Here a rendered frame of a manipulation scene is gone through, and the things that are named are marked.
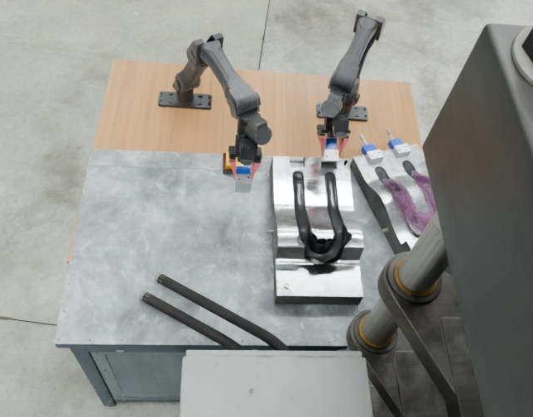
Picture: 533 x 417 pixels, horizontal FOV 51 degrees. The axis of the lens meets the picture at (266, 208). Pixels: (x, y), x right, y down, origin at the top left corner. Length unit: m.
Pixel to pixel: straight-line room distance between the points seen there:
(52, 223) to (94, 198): 0.96
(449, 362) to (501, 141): 0.45
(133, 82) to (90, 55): 1.37
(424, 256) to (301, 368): 0.27
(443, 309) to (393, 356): 0.25
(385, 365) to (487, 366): 0.59
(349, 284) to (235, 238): 0.39
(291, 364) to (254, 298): 0.79
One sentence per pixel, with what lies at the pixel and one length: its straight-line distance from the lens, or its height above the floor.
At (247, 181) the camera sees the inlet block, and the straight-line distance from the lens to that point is 1.72.
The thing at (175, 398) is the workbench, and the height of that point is 0.11.
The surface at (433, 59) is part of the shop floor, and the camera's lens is 3.86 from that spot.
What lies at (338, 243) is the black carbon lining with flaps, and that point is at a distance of 1.72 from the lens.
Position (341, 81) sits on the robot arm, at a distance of 1.77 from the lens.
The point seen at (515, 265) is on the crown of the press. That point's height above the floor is 1.93.
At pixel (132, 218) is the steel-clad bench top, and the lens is 1.84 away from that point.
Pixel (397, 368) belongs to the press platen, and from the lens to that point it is 1.17.
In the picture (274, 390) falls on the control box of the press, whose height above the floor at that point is 1.47.
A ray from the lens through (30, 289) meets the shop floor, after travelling 2.70.
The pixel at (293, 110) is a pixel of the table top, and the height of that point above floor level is 0.80.
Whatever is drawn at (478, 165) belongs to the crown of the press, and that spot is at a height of 1.92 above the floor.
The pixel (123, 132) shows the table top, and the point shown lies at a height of 0.80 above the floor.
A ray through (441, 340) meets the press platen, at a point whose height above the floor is 1.54.
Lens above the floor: 2.35
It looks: 56 degrees down
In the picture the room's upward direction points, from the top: 10 degrees clockwise
